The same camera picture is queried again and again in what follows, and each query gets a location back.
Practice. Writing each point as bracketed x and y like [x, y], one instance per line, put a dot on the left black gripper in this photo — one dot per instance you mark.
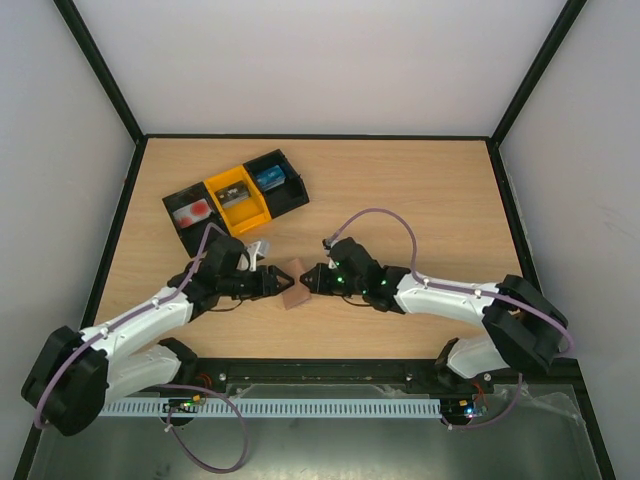
[266, 284]

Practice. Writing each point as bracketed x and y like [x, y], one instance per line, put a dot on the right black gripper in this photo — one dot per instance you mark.
[321, 277]

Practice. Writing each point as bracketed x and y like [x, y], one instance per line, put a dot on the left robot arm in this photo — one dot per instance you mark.
[78, 373]

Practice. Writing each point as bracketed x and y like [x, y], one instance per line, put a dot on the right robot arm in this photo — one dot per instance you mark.
[522, 330]

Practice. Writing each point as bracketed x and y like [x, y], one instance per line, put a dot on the black VIP card stack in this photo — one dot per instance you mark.
[232, 194]

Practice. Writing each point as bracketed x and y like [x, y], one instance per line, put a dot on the blue card stack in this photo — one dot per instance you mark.
[270, 178]

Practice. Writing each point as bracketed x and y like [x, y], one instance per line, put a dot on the white red card stack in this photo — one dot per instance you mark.
[192, 213]

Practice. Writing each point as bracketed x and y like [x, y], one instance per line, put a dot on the yellow middle bin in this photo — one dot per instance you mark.
[241, 204]

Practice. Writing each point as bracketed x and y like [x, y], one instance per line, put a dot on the left black bin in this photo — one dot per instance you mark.
[191, 237]

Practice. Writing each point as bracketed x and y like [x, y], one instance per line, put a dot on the grey metal front plate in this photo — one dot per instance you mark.
[535, 432]

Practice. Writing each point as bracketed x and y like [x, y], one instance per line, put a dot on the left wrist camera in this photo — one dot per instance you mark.
[252, 254]

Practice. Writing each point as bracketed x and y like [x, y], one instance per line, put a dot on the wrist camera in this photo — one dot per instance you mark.
[252, 254]
[327, 246]

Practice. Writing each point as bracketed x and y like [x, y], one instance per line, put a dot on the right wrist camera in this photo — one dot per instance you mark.
[327, 246]

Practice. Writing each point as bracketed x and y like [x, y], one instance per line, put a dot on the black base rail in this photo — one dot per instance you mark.
[412, 376]

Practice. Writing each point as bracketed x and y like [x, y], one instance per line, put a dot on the light blue cable duct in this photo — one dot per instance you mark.
[278, 408]

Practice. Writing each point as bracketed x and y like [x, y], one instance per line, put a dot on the black enclosure frame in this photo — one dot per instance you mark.
[81, 33]

